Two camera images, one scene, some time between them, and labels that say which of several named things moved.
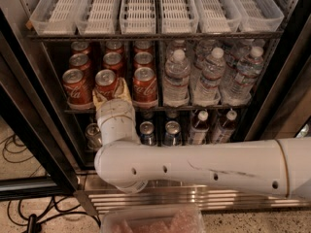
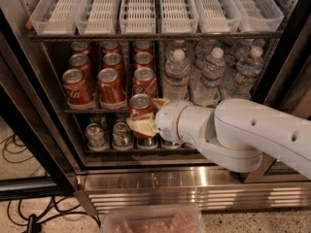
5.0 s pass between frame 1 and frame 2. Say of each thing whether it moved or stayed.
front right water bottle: stayed
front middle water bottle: stayed
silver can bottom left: stayed
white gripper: moved
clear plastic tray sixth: stayed
